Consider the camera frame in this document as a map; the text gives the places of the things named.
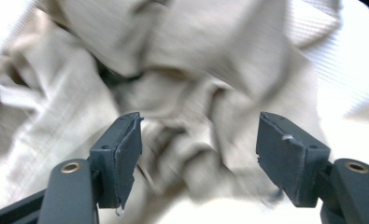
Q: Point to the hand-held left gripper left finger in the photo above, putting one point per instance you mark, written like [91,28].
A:
[123,155]

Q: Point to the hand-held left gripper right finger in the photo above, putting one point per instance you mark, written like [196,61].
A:
[285,155]

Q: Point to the beige garment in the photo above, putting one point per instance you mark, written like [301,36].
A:
[188,56]

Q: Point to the white printed cloth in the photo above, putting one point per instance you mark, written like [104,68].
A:
[353,133]

